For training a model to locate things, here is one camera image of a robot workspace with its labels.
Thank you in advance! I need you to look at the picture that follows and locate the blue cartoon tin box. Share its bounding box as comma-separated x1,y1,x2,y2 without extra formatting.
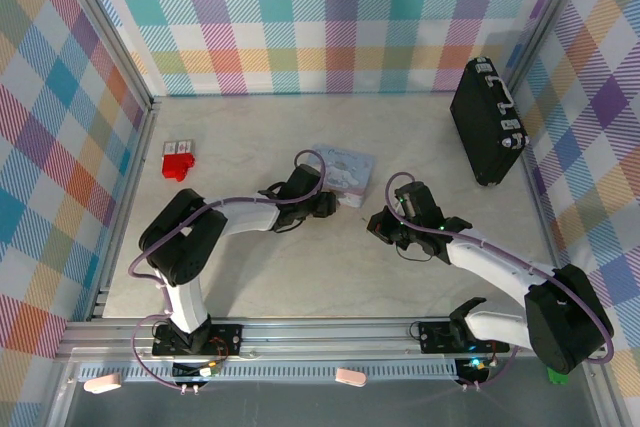
310,143,378,209

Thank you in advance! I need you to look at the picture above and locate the black briefcase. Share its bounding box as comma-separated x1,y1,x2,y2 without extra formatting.
449,57,530,187

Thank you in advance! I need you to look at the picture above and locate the red toy building block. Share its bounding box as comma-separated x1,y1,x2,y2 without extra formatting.
161,152,197,182

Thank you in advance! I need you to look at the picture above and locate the pink eraser centre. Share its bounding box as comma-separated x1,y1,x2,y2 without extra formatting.
335,367,369,388

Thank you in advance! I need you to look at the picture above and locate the pink eraser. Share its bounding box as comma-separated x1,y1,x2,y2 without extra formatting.
83,372,124,394
335,367,369,388

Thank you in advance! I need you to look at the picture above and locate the pink eraser left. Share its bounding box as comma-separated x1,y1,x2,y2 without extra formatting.
83,372,124,394

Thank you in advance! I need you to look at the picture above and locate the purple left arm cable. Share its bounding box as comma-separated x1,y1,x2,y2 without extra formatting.
128,149,331,393

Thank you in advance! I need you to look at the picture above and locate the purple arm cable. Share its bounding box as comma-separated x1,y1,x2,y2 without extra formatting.
384,171,615,393
128,149,331,393

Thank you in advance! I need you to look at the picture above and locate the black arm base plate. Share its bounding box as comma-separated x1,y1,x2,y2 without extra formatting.
418,319,511,354
152,322,245,357

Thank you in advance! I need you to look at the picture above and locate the aluminium frame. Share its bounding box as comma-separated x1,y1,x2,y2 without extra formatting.
47,0,614,427

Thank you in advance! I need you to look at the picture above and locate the grey slotted cable duct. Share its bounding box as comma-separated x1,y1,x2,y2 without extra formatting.
77,360,459,383

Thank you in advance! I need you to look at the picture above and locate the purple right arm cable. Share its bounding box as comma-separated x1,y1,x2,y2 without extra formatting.
384,171,615,393

